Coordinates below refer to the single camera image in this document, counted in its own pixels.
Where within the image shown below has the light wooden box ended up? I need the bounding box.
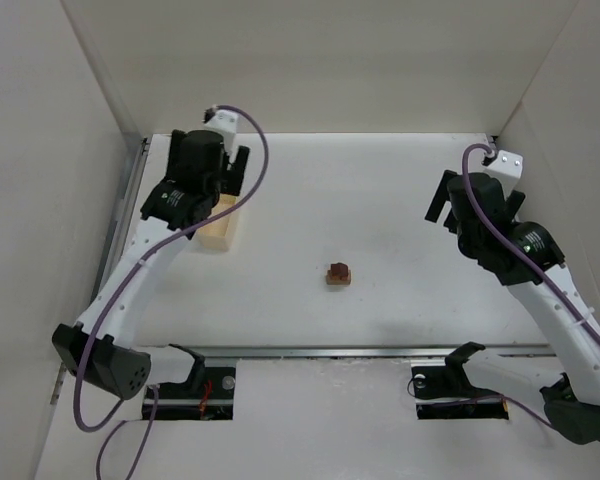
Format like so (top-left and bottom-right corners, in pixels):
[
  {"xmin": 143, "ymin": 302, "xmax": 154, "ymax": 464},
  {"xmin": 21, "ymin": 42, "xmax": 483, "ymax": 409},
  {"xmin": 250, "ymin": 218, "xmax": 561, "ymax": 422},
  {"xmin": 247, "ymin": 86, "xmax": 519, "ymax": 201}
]
[{"xmin": 194, "ymin": 194, "xmax": 240, "ymax": 253}]

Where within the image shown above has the dark brown wood block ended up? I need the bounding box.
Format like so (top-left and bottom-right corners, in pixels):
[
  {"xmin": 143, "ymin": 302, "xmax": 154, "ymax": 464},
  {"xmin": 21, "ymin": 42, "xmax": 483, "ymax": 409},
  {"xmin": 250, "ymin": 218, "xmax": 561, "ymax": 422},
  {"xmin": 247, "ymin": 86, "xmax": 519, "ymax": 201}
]
[{"xmin": 330, "ymin": 262, "xmax": 349, "ymax": 277}]

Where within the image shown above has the light tan wood block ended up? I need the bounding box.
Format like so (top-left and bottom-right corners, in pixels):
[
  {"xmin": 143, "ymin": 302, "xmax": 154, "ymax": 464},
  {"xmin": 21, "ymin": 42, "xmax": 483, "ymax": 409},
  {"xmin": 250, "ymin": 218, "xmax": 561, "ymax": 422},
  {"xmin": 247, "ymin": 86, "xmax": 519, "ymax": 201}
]
[{"xmin": 325, "ymin": 273, "xmax": 352, "ymax": 287}]

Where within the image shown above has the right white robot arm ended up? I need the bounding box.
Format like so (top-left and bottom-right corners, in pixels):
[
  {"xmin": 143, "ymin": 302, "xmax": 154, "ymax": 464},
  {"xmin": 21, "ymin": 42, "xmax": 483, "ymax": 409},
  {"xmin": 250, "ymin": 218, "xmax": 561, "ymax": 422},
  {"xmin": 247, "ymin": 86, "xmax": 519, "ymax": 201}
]
[{"xmin": 419, "ymin": 171, "xmax": 600, "ymax": 445}]

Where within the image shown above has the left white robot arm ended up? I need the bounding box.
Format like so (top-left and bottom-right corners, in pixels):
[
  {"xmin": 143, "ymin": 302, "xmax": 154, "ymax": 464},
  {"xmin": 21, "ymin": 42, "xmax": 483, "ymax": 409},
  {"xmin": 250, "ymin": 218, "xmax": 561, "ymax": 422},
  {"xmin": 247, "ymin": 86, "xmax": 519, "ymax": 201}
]
[{"xmin": 52, "ymin": 127, "xmax": 249, "ymax": 400}]

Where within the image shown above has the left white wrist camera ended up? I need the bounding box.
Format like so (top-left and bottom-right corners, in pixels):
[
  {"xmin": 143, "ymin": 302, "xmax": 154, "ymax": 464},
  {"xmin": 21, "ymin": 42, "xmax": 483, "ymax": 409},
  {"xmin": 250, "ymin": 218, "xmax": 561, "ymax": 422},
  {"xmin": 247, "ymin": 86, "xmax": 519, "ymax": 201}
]
[{"xmin": 203, "ymin": 106, "xmax": 239, "ymax": 153}]

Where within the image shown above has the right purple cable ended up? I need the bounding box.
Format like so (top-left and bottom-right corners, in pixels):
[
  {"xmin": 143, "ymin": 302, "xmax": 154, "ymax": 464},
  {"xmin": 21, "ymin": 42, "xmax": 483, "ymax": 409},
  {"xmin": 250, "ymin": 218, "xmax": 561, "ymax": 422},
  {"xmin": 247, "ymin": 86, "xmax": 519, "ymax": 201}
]
[{"xmin": 461, "ymin": 143, "xmax": 600, "ymax": 451}]

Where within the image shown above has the purple cable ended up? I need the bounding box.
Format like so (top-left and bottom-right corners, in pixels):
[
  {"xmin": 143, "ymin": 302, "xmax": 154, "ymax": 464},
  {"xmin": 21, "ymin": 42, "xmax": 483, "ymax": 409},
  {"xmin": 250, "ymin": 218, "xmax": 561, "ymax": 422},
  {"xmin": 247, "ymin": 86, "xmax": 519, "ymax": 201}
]
[
  {"xmin": 461, "ymin": 143, "xmax": 600, "ymax": 451},
  {"xmin": 72, "ymin": 103, "xmax": 271, "ymax": 480}
]

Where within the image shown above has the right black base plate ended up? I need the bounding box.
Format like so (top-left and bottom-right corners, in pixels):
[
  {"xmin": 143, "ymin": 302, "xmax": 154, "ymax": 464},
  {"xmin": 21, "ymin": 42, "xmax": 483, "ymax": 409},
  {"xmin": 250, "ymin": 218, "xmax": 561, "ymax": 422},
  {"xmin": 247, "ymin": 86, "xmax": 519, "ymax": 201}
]
[{"xmin": 407, "ymin": 364, "xmax": 509, "ymax": 420}]

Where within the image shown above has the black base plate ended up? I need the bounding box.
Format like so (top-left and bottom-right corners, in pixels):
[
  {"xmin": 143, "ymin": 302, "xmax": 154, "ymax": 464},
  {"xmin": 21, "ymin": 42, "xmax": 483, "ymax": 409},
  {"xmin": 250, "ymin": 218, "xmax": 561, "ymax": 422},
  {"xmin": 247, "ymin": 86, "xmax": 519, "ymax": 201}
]
[
  {"xmin": 407, "ymin": 364, "xmax": 509, "ymax": 420},
  {"xmin": 155, "ymin": 359, "xmax": 237, "ymax": 421}
]

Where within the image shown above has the metal front rail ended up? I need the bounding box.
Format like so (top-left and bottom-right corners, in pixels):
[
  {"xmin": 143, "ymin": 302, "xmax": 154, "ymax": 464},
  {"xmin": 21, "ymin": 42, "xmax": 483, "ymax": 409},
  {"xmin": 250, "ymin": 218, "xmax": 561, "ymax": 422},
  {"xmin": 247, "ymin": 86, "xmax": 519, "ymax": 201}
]
[{"xmin": 144, "ymin": 343, "xmax": 551, "ymax": 360}]

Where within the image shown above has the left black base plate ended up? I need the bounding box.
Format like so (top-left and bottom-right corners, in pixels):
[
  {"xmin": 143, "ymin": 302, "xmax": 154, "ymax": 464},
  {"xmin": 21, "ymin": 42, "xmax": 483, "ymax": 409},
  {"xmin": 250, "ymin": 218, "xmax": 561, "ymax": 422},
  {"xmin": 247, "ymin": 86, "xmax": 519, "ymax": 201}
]
[{"xmin": 155, "ymin": 359, "xmax": 237, "ymax": 421}]

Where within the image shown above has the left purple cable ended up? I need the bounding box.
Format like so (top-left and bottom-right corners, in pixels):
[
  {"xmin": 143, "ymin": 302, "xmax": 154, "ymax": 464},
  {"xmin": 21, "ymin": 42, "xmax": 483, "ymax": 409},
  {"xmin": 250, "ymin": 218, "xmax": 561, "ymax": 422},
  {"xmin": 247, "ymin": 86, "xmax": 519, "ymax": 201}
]
[{"xmin": 72, "ymin": 103, "xmax": 271, "ymax": 480}]

